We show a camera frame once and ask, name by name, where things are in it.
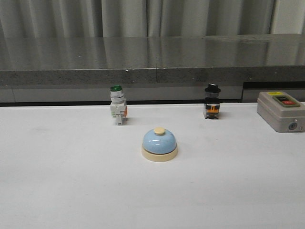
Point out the black selector knob switch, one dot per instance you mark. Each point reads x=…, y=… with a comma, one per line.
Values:
x=211, y=102

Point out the green-capped white pushbutton switch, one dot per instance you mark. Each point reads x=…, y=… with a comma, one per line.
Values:
x=118, y=104

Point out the grey pleated curtain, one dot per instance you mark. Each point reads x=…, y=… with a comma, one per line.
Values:
x=149, y=18

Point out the grey on-off switch box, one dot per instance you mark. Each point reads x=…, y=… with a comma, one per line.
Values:
x=281, y=111

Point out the blue and cream call bell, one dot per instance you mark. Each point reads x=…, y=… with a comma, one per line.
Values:
x=159, y=145

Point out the grey stone counter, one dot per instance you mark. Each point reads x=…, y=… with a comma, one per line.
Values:
x=150, y=70

